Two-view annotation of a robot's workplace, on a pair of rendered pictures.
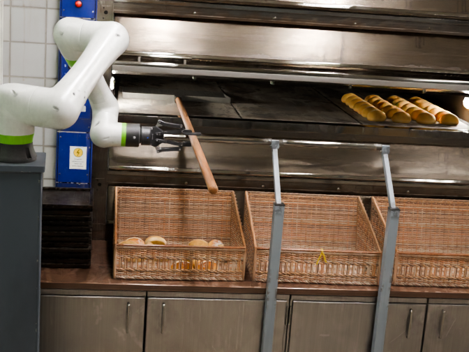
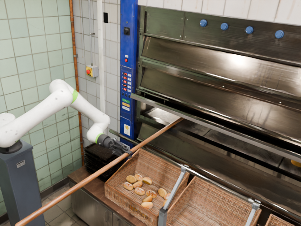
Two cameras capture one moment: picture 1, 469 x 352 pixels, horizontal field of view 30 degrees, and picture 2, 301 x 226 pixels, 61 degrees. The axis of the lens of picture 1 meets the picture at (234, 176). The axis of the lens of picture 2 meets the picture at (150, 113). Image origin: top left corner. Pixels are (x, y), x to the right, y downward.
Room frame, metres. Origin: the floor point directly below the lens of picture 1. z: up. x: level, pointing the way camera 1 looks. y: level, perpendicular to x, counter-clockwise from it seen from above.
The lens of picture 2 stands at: (2.45, -0.95, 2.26)
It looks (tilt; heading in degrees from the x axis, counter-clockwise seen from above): 27 degrees down; 44
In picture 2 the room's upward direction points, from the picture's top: 4 degrees clockwise
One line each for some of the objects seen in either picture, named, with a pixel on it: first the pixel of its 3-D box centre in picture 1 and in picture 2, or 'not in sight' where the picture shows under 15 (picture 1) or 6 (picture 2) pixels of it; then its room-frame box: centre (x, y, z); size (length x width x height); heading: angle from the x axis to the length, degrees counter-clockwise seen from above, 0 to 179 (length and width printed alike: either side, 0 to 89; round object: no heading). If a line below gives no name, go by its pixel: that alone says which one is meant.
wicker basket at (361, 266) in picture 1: (308, 236); (209, 221); (3.75, -0.35, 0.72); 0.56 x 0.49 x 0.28; 97
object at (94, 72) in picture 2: not in sight; (92, 70); (3.77, 1.17, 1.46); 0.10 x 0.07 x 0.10; 98
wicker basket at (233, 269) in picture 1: (176, 231); (146, 184); (3.67, 0.23, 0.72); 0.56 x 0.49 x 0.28; 99
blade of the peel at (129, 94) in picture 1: (174, 92); not in sight; (4.58, 0.35, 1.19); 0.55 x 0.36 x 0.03; 98
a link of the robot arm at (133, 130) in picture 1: (133, 135); (105, 140); (3.38, 0.41, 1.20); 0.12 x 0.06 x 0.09; 8
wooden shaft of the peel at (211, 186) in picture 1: (191, 135); (134, 149); (3.47, 0.18, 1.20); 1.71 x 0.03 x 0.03; 8
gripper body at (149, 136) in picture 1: (152, 135); (111, 144); (3.38, 0.33, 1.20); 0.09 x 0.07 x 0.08; 98
